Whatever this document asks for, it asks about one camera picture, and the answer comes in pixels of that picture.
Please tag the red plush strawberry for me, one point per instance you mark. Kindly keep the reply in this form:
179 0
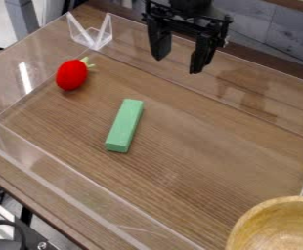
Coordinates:
72 74

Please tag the green rectangular block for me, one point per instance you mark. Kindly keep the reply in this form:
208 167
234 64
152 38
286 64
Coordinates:
123 128

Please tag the black metal bracket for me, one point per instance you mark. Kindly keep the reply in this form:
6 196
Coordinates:
36 241

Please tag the clear acrylic tray walls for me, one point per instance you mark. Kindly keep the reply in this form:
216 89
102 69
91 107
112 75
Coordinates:
218 144

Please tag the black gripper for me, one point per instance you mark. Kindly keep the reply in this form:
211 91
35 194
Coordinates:
190 17

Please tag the wooden bowl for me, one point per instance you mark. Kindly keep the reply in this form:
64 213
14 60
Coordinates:
271 226

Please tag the grey table leg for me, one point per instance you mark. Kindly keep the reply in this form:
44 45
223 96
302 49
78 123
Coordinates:
23 17

